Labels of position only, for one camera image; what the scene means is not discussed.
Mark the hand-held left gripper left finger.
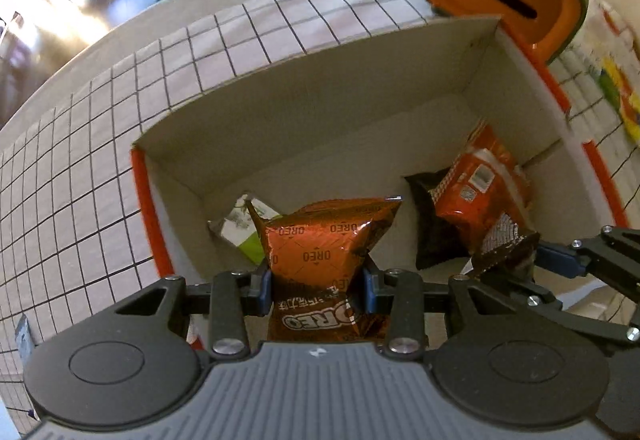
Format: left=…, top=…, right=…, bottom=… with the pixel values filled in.
left=115, top=270, right=273, bottom=361

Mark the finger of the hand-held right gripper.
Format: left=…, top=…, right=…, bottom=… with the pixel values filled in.
left=467, top=269, right=640, bottom=357
left=537, top=225, right=640, bottom=293

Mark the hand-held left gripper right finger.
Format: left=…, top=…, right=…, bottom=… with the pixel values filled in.
left=364, top=267, right=501, bottom=361

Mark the orange cookie packet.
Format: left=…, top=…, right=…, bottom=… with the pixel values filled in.
left=245, top=195, right=403, bottom=343

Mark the green and white snack packet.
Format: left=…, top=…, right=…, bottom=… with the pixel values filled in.
left=207, top=194, right=281, bottom=266

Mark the dark brown snack packet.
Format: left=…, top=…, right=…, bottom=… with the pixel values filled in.
left=404, top=171, right=473, bottom=271

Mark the orange-red striped snack packet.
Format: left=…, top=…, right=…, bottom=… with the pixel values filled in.
left=430, top=120, right=541, bottom=273

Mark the orange cardboard box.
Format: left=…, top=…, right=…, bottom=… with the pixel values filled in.
left=129, top=15, right=632, bottom=351

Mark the colourful printed cloth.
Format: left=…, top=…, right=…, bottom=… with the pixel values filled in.
left=547, top=0, right=640, bottom=146

